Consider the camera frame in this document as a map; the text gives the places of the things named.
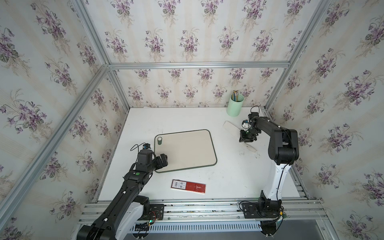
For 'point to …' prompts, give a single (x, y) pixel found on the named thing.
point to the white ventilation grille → (169, 226)
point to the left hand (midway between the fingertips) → (162, 159)
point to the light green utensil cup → (234, 105)
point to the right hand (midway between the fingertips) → (243, 142)
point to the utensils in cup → (235, 94)
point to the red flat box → (187, 186)
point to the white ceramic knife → (231, 127)
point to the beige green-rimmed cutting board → (185, 150)
